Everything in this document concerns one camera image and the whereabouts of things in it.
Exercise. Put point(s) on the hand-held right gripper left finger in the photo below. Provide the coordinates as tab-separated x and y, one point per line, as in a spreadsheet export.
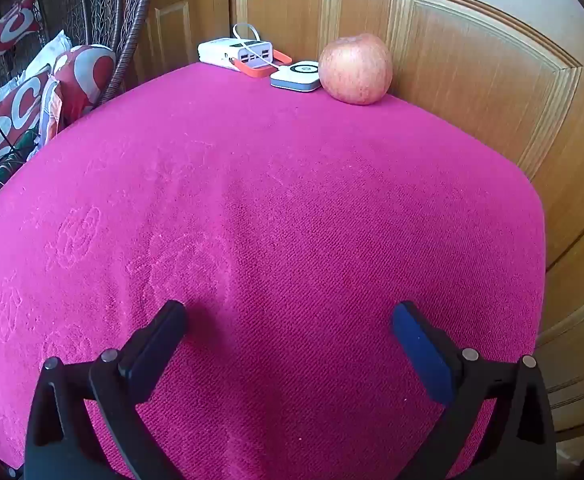
155	356

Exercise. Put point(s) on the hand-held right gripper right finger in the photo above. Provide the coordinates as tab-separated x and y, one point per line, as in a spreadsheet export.
422	352

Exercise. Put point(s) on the magenta embossed tablecloth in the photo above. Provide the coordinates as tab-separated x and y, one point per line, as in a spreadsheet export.
292	210

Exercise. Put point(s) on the flat red white patterned cushion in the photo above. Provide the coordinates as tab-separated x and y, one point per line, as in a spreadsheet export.
11	115

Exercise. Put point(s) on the round red white patterned pillow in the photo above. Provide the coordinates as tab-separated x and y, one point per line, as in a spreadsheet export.
84	77

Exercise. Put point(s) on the red apple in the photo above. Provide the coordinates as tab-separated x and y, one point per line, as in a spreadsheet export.
356	69

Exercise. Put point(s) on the wooden door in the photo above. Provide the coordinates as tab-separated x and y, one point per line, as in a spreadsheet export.
472	60

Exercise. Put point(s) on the white power bank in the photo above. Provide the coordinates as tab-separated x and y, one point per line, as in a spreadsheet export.
219	51

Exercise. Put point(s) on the brown wicker hanging chair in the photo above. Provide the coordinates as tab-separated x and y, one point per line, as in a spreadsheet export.
132	20

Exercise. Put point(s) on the small red white patterned pillow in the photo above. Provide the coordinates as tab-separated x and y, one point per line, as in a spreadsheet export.
6	30

